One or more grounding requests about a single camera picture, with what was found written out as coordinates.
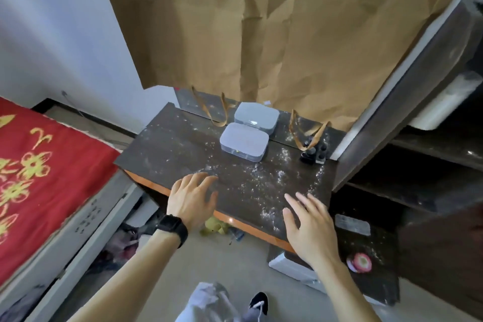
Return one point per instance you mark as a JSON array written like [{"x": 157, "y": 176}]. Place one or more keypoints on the person's left hand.
[{"x": 186, "y": 204}]

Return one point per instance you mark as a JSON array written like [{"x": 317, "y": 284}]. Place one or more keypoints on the person's right hand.
[{"x": 313, "y": 237}]

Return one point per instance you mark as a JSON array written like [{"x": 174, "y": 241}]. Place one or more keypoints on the person's right middle finger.
[{"x": 305, "y": 201}]

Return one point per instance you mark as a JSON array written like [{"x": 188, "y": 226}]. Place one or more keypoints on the person's left little finger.
[{"x": 175, "y": 187}]

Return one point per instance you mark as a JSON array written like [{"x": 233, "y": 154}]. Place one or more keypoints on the person's right thumb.
[{"x": 289, "y": 221}]

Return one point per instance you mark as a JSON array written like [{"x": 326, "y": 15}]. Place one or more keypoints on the person's left thumb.
[{"x": 213, "y": 201}]

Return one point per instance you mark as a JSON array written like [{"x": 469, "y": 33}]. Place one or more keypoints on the person's right little finger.
[{"x": 325, "y": 214}]

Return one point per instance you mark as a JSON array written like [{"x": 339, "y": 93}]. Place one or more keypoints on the person's left middle finger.
[{"x": 197, "y": 179}]

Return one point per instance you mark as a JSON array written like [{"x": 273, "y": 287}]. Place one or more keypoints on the person's left forearm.
[{"x": 132, "y": 280}]

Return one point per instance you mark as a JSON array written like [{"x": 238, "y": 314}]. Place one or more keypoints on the person's right forearm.
[{"x": 343, "y": 291}]

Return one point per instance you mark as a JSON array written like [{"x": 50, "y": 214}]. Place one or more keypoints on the yellow soft toy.
[{"x": 214, "y": 226}]

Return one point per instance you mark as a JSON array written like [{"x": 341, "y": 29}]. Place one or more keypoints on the white packet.
[{"x": 353, "y": 224}]

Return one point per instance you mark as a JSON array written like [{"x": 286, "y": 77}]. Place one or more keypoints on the black smartwatch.
[{"x": 172, "y": 225}]

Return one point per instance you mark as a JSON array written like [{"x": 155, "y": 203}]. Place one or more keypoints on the white box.
[{"x": 298, "y": 271}]

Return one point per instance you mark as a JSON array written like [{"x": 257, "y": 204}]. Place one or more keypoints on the pink round container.
[{"x": 359, "y": 262}]

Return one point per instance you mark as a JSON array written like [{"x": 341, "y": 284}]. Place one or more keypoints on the grey plastic storage box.
[{"x": 244, "y": 141}]

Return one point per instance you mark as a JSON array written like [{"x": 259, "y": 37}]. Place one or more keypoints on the dark low cabinet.
[{"x": 373, "y": 257}]

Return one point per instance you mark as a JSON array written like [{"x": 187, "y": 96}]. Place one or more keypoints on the pile of clothes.
[{"x": 120, "y": 244}]

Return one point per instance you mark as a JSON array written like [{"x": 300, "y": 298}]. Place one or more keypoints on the black and white shoe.
[{"x": 259, "y": 303}]

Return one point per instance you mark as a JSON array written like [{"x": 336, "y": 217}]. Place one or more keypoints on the white drawer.
[{"x": 94, "y": 250}]

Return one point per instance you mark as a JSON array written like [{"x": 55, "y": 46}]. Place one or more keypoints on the person's grey trouser leg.
[{"x": 209, "y": 304}]

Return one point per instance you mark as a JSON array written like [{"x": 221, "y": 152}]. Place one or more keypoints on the dark wooden shelf unit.
[{"x": 422, "y": 152}]

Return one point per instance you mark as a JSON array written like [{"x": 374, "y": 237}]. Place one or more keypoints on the red blanket with yellow pattern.
[{"x": 41, "y": 182}]

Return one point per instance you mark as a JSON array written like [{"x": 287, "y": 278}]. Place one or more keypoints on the crumpled brown paper sheet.
[{"x": 286, "y": 31}]

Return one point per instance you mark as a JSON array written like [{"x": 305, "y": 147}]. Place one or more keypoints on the grey bed frame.
[{"x": 75, "y": 220}]

